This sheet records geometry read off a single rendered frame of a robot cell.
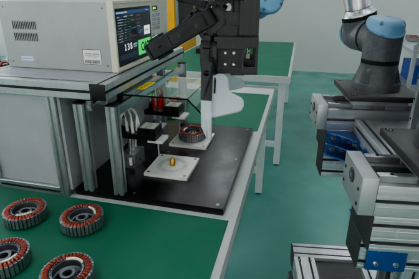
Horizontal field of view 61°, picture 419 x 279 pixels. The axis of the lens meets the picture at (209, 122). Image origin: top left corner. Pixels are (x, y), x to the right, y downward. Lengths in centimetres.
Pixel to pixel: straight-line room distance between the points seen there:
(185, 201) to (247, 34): 66
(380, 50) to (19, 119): 113
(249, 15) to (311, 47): 592
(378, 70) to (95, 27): 88
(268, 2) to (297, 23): 529
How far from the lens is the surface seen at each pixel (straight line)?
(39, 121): 115
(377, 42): 125
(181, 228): 99
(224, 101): 49
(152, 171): 120
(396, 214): 86
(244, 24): 51
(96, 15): 111
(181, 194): 109
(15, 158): 127
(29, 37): 125
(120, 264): 91
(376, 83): 126
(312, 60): 646
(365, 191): 81
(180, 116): 140
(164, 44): 52
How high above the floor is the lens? 135
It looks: 21 degrees down
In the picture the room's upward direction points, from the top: straight up
